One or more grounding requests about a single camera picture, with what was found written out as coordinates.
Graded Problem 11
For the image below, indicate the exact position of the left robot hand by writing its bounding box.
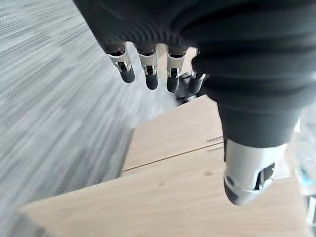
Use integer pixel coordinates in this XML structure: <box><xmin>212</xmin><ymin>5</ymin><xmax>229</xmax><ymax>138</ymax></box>
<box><xmin>73</xmin><ymin>0</ymin><xmax>316</xmax><ymax>206</ymax></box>

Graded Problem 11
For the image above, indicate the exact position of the light wooden office cabinet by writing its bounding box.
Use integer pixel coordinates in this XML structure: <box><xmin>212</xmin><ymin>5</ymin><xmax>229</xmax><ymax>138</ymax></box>
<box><xmin>21</xmin><ymin>94</ymin><xmax>310</xmax><ymax>237</ymax></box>

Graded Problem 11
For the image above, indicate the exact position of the clear plastic folder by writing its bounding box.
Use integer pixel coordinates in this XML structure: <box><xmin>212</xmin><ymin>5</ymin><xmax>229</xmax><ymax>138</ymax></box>
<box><xmin>292</xmin><ymin>105</ymin><xmax>316</xmax><ymax>198</ymax></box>

